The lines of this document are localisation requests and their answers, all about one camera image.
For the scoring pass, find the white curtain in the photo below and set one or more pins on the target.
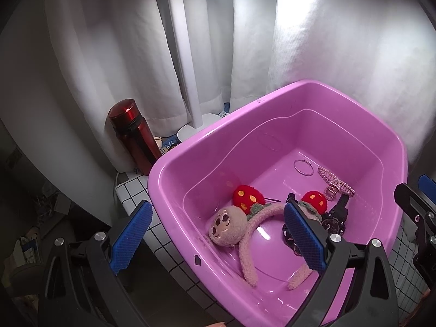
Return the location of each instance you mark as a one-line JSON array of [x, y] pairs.
[[323, 24]]

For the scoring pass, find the pearl claw hair clip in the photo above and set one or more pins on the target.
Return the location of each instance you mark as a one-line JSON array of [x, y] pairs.
[[335, 185]]

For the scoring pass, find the white black grid tablecloth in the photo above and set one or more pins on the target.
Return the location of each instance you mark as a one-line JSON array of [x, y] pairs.
[[136, 187]]

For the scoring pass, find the white lamp stand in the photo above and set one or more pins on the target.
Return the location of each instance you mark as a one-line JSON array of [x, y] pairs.
[[185, 58]]

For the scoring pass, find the pink plastic basin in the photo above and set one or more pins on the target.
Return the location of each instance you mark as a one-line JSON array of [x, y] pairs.
[[306, 126]]

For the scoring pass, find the pink fuzzy strawberry headband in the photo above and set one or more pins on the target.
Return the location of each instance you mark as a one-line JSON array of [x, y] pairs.
[[246, 259]]

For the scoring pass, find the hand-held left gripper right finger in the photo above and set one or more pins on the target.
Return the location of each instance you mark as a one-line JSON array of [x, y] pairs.
[[305, 236]]

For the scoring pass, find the stack of papers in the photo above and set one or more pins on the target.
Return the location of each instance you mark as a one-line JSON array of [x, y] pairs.
[[29, 250]]

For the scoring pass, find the black bobby pin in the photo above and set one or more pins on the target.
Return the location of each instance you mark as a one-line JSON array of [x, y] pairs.
[[272, 199]]

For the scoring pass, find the silver hoop earring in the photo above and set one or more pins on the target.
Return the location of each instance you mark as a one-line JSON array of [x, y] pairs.
[[294, 167]]

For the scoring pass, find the beige plush face hair clip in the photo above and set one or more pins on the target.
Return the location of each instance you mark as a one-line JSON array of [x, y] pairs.
[[226, 228]]

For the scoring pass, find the red metal bottle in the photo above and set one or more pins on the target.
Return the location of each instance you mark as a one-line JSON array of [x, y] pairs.
[[134, 136]]

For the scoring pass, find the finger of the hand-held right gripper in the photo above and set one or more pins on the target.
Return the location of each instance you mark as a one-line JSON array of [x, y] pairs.
[[427, 184]]

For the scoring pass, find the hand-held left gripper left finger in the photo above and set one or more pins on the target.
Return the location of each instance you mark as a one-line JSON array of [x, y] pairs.
[[131, 238]]

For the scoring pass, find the black wrist watch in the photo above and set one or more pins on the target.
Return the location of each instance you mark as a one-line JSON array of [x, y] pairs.
[[335, 219]]

